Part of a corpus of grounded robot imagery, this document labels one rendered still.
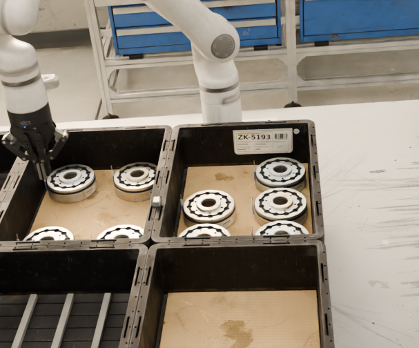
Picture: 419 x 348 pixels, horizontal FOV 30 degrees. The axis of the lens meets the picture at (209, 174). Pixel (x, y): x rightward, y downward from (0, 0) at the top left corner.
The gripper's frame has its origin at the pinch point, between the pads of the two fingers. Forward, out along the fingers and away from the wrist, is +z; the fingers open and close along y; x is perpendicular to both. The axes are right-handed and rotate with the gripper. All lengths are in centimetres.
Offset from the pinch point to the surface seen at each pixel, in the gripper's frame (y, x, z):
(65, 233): 2.9, -4.1, 12.4
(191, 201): 26.6, 5.2, 12.4
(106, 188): 7.2, 14.7, 15.2
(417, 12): 101, 195, 56
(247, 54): 29, 189, 69
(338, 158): 58, 43, 28
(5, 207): -7.2, -4.8, 5.2
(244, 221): 37.1, 1.9, 15.2
